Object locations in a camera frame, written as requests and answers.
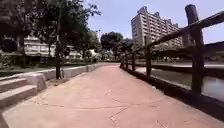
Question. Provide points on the distant trees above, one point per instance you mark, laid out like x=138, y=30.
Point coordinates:
x=115, y=41

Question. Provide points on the reddish paved path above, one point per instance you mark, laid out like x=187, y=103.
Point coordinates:
x=106, y=96

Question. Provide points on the tall apartment building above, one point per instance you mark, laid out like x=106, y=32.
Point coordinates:
x=151, y=26

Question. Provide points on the large tree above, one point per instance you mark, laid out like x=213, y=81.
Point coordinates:
x=58, y=30

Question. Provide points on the low pale building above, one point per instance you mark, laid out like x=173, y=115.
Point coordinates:
x=36, y=46

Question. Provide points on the brown wooden railing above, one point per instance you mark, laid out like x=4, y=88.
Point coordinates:
x=196, y=63

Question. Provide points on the concrete steps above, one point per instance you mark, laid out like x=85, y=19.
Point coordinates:
x=20, y=88

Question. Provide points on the green hedge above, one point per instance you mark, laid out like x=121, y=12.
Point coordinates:
x=13, y=60

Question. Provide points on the canal water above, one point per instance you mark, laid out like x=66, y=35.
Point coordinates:
x=213, y=85

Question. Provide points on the low concrete wall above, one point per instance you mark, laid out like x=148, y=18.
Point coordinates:
x=71, y=70

